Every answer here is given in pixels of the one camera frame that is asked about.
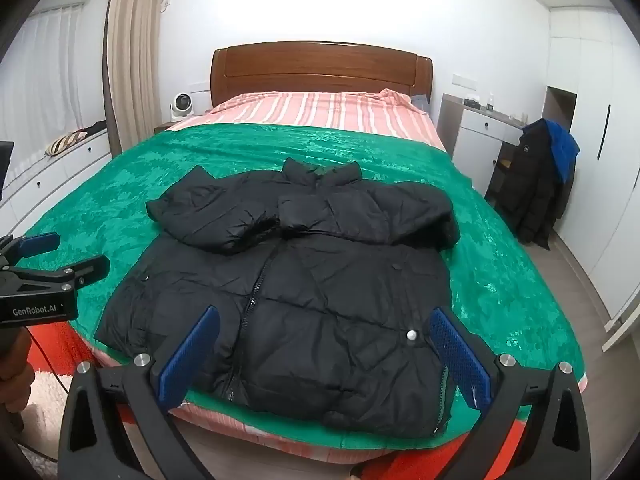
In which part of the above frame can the white sheer curtain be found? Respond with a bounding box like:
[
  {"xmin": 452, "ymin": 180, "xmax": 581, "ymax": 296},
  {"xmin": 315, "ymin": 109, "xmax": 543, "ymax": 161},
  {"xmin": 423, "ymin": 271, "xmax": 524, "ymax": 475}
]
[{"xmin": 0, "ymin": 2, "xmax": 83, "ymax": 161}]

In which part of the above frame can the black hanging coat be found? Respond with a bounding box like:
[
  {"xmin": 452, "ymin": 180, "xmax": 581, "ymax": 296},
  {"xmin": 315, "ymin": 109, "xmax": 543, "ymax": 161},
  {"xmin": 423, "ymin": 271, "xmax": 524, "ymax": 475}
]
[{"xmin": 487, "ymin": 119, "xmax": 576, "ymax": 251}]

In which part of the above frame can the white dresser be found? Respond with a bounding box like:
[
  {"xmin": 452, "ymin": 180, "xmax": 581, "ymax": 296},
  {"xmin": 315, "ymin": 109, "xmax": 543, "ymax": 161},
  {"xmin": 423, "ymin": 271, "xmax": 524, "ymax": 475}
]
[{"xmin": 439, "ymin": 92, "xmax": 526, "ymax": 196}]

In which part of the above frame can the orange bed sheet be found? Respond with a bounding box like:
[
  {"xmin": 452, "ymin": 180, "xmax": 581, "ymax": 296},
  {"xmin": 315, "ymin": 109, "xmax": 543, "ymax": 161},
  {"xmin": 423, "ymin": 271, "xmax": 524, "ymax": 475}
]
[{"xmin": 27, "ymin": 320, "xmax": 523, "ymax": 480}]

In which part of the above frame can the person's left hand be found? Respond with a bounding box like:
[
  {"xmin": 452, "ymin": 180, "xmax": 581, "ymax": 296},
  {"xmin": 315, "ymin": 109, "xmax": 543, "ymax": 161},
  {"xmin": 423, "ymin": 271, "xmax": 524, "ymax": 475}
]
[{"xmin": 0, "ymin": 331, "xmax": 36, "ymax": 382}]

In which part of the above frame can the striped cushion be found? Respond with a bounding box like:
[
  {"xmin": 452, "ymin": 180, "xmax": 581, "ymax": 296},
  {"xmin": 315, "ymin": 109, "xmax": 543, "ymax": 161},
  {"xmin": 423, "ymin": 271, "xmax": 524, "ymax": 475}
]
[{"xmin": 46, "ymin": 130, "xmax": 91, "ymax": 156}]

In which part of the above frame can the green patterned blanket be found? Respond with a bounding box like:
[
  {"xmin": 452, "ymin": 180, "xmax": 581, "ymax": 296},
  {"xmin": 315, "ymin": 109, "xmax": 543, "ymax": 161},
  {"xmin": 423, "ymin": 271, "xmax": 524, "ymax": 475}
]
[{"xmin": 0, "ymin": 122, "xmax": 586, "ymax": 453}]

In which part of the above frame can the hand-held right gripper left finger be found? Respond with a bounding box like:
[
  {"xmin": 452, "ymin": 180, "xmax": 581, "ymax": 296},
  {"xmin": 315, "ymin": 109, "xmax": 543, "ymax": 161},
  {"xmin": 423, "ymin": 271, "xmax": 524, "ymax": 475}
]
[{"xmin": 59, "ymin": 305, "xmax": 222, "ymax": 480}]

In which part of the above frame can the black cable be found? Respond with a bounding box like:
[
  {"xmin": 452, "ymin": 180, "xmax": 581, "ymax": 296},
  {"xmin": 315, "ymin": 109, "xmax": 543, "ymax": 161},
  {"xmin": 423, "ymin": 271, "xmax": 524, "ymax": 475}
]
[{"xmin": 32, "ymin": 332, "xmax": 73, "ymax": 398}]

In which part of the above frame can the pink striped bed sheet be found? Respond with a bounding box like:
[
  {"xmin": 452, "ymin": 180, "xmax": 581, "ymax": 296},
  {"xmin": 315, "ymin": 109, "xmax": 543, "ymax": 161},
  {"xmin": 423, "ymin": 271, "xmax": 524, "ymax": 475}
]
[{"xmin": 87, "ymin": 89, "xmax": 451, "ymax": 458}]

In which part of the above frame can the blue garment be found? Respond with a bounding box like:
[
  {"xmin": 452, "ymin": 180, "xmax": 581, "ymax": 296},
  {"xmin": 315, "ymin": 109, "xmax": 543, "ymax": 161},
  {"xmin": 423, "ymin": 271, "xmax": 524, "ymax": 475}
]
[{"xmin": 542, "ymin": 119, "xmax": 581, "ymax": 186}]

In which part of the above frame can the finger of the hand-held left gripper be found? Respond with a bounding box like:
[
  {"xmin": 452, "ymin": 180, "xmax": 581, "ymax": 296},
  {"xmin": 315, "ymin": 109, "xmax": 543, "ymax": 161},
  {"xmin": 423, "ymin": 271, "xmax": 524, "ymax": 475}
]
[
  {"xmin": 0, "ymin": 255, "xmax": 111, "ymax": 302},
  {"xmin": 0, "ymin": 232, "xmax": 61, "ymax": 267}
]

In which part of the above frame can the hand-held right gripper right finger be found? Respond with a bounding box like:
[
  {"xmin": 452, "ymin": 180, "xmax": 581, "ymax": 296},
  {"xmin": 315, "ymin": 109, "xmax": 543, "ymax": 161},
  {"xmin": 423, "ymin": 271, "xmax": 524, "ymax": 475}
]
[{"xmin": 429, "ymin": 307, "xmax": 593, "ymax": 480}]

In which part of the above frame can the white wardrobe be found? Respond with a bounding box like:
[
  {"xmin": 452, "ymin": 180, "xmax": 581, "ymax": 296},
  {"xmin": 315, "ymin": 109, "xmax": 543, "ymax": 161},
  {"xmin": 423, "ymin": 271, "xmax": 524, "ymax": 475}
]
[{"xmin": 542, "ymin": 7, "xmax": 640, "ymax": 353}]

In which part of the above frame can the wooden headboard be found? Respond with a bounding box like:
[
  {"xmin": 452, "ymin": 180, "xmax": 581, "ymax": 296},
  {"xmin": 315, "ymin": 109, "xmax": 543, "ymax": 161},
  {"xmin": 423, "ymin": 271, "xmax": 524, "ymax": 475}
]
[{"xmin": 210, "ymin": 41, "xmax": 435, "ymax": 108}]

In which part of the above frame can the beige curtain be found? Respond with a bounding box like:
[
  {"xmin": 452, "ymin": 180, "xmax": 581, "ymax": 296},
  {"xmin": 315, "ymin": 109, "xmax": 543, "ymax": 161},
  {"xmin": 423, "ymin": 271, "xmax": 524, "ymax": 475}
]
[{"xmin": 102, "ymin": 0, "xmax": 173, "ymax": 158}]

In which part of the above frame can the black puffer jacket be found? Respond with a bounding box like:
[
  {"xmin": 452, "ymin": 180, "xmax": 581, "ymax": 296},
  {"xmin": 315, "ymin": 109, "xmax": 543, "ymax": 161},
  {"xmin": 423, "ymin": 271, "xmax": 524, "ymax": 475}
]
[{"xmin": 94, "ymin": 157, "xmax": 461, "ymax": 440}]

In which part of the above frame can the white window bench cabinet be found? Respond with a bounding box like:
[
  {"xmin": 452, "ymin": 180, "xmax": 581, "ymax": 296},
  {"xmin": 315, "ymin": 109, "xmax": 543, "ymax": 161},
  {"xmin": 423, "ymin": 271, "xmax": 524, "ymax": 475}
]
[{"xmin": 0, "ymin": 127, "xmax": 113, "ymax": 241}]

